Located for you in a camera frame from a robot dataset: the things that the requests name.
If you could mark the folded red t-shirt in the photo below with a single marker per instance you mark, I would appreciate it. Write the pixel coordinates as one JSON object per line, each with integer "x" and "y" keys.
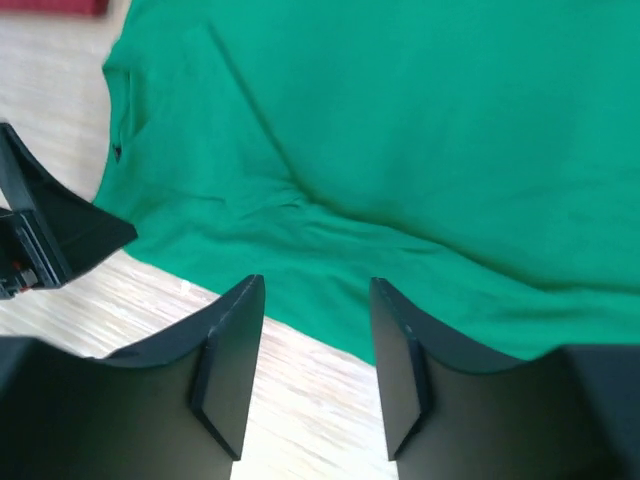
{"x": 90, "y": 8}

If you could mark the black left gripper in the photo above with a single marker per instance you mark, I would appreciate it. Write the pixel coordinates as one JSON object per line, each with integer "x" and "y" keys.
{"x": 49, "y": 235}

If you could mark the green t-shirt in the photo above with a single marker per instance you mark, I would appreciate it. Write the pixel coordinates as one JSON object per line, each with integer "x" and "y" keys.
{"x": 482, "y": 156}

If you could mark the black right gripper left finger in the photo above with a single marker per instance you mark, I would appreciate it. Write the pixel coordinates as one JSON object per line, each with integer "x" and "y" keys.
{"x": 171, "y": 406}

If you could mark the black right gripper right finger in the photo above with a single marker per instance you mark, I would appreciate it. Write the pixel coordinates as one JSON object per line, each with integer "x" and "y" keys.
{"x": 454, "y": 408}

